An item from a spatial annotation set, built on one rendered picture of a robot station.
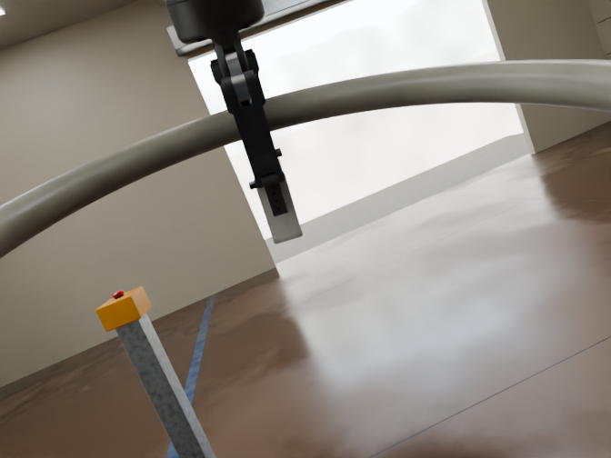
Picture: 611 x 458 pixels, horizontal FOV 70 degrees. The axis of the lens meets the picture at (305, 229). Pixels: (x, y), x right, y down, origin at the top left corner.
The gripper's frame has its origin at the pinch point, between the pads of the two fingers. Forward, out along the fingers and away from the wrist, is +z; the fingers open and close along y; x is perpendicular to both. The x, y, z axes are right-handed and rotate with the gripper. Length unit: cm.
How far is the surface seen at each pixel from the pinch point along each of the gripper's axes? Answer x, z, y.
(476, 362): 71, 167, -103
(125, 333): -59, 63, -73
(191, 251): -141, 274, -502
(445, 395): 47, 163, -88
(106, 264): -253, 254, -500
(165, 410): -56, 89, -62
